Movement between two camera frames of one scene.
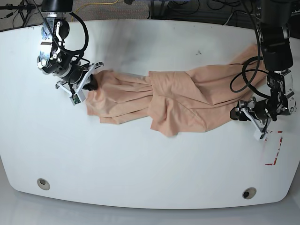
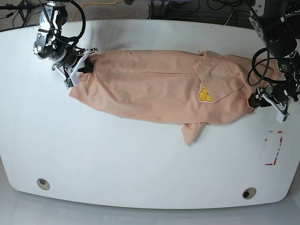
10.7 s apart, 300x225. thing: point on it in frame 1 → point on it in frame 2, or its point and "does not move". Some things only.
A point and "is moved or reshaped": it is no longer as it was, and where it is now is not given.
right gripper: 261,111 → 275,93
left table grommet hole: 43,183 does not move
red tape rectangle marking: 275,158 does not move
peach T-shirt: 175,102 is moved or reshaped
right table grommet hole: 249,193 does not move
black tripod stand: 24,10 does not move
